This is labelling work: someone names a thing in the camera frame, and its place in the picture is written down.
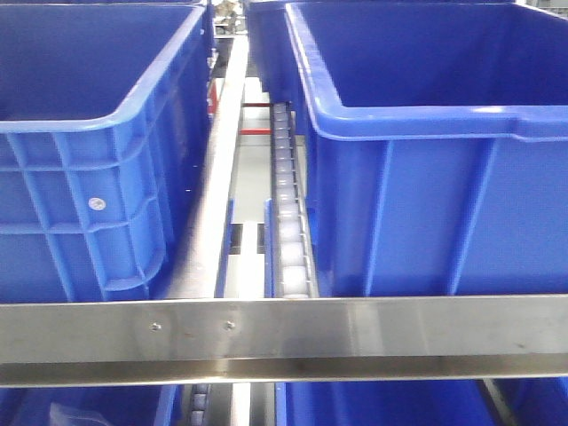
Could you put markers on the white roller track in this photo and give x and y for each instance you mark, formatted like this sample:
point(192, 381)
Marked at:
point(294, 275)

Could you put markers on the blue bin front right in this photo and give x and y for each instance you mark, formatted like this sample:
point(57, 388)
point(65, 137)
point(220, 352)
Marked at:
point(436, 141)

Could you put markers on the blue bin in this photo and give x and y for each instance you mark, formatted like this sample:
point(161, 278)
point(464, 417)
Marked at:
point(436, 141)
point(134, 405)
point(104, 127)
point(533, 401)

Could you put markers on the blue bin front left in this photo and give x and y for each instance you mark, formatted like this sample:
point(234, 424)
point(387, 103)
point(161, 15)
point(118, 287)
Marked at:
point(104, 127)

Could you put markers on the lower blue bin left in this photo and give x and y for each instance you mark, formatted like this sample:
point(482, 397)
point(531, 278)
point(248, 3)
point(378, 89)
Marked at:
point(134, 405)

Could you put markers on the lower blue bin right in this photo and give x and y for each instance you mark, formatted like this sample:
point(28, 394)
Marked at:
point(533, 401)

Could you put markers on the steel divider rail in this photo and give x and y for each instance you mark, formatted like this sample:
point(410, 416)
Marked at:
point(201, 257)

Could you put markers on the steel shelf front rail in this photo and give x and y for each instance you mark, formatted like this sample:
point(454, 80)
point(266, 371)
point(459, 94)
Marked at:
point(270, 340)

